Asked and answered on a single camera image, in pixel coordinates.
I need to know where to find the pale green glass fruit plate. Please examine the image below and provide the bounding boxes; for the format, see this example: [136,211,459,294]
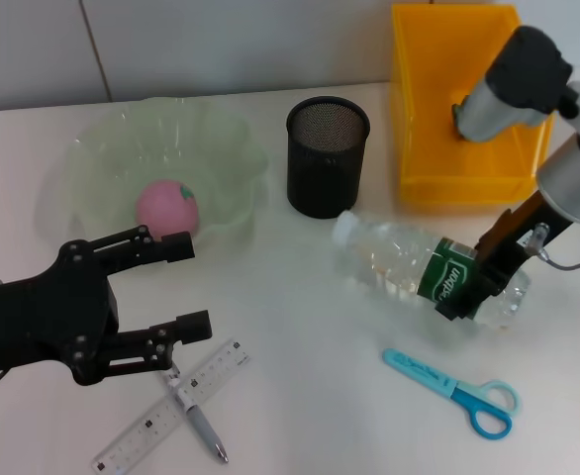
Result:
[54,96,270,258]

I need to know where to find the right gripper cable silver plug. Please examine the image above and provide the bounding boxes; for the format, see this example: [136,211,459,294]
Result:
[526,222,580,272]

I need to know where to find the yellow plastic storage bin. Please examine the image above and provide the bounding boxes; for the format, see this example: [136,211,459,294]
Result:
[389,3,556,205]

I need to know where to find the blue scissors with sheath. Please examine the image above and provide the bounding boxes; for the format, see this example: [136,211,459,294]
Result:
[381,347,523,440]

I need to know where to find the black mesh pen holder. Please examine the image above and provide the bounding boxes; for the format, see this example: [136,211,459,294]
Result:
[285,95,372,219]

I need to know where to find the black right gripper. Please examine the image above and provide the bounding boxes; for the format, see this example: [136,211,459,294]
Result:
[435,189,574,322]

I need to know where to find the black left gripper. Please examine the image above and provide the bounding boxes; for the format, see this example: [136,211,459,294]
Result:
[0,224,214,388]

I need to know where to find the pink toy peach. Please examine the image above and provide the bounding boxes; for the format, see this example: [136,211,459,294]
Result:
[136,178,201,243]

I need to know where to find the clear water bottle green label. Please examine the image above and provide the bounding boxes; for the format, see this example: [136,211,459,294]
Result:
[332,210,532,332]

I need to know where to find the clear grey ballpoint pen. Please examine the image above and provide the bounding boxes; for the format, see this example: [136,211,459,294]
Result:
[160,368,231,465]

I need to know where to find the clear plastic ruler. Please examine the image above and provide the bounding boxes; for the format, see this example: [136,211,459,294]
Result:
[91,337,250,474]

